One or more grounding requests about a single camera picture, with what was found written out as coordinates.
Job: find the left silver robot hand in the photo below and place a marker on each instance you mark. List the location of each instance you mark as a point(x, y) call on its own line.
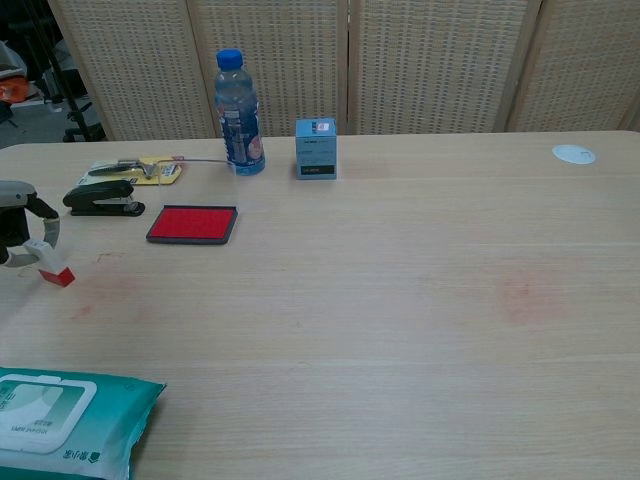
point(15, 200)

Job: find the white red stamp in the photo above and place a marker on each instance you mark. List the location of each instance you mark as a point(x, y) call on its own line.
point(52, 265)

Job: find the black stapler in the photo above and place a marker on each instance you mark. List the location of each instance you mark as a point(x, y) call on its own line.
point(100, 192)

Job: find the black tripod stand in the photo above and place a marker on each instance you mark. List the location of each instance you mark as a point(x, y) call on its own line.
point(75, 111)

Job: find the orange object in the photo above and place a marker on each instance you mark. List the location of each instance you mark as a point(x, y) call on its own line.
point(12, 91)

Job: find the yellow blister pack with tool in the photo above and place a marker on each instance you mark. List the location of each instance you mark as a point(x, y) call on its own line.
point(167, 170)

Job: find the red ink pad clear lid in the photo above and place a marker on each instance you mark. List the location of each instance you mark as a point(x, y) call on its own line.
point(192, 223)

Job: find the blue cap plastic bottle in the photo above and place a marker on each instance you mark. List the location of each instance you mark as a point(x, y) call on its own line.
point(240, 125)

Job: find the green wet wipes pack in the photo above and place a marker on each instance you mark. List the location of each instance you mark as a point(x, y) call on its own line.
point(75, 430)

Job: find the small blue cardboard box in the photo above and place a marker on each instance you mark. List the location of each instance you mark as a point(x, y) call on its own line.
point(316, 150)

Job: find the woven wooden folding screen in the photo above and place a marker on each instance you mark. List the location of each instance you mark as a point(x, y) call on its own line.
point(425, 65)

